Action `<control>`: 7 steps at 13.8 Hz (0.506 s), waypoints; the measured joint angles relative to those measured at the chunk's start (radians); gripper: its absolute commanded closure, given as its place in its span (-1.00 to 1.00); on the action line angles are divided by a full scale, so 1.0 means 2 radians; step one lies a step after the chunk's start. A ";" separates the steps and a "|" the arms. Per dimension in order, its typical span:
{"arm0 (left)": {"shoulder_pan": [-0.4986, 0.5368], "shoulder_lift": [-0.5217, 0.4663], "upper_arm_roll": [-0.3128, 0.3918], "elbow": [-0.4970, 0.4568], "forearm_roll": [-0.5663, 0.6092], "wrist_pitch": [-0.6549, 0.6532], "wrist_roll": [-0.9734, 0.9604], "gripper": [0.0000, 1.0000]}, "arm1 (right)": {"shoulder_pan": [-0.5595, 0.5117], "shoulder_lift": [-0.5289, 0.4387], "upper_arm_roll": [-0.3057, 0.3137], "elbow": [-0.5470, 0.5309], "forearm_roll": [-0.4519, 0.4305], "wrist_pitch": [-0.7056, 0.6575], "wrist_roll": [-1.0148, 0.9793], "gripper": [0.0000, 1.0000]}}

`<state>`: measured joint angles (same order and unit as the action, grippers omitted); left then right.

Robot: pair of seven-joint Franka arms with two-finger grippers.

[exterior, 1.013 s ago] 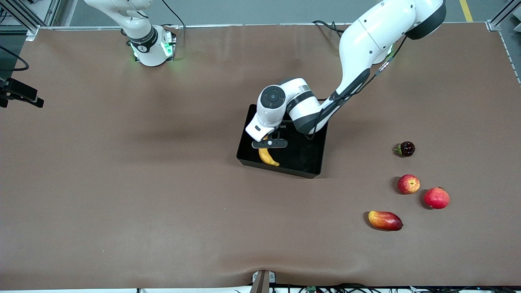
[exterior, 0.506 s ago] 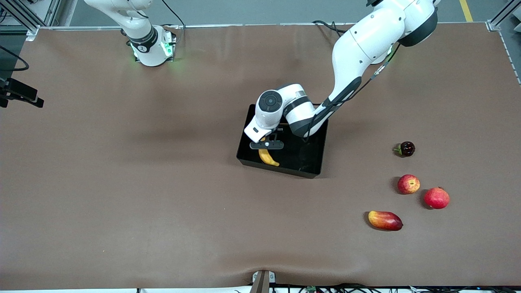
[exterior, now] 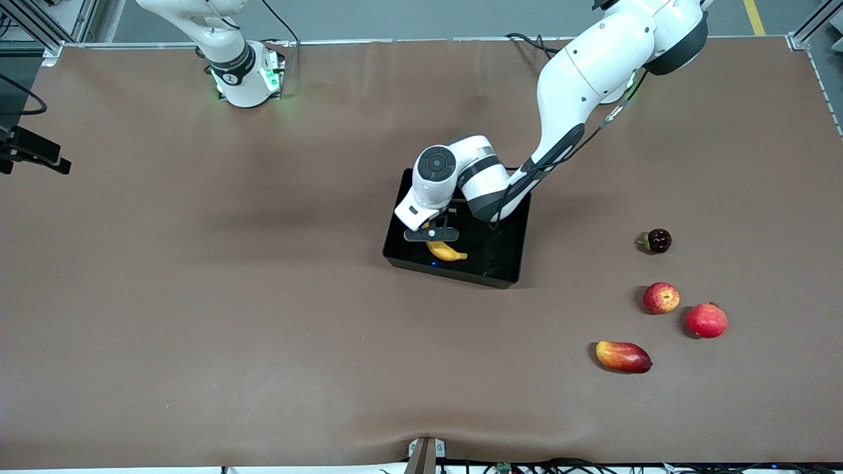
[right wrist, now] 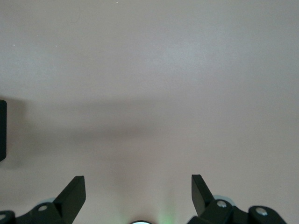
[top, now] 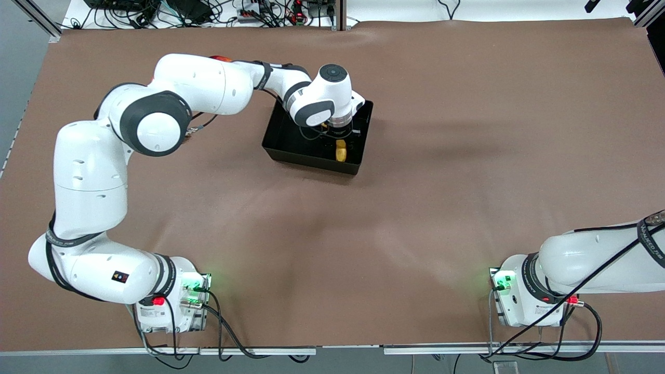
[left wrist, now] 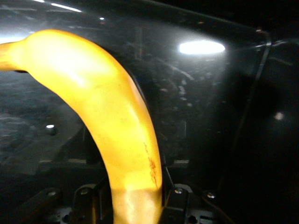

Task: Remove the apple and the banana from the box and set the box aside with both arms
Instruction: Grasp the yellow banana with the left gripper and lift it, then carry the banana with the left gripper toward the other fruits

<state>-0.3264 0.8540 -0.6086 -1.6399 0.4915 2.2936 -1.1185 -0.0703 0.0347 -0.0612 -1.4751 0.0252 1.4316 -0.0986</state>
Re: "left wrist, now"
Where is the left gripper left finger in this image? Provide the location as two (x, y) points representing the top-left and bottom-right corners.
(14, 177), (113, 224)

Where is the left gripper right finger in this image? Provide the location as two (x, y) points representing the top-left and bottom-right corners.
(161, 163), (232, 224)

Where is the yellow banana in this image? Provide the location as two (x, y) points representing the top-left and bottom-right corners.
(0, 29), (164, 224)

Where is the black plastic box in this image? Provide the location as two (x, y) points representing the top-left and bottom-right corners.
(0, 0), (299, 224)

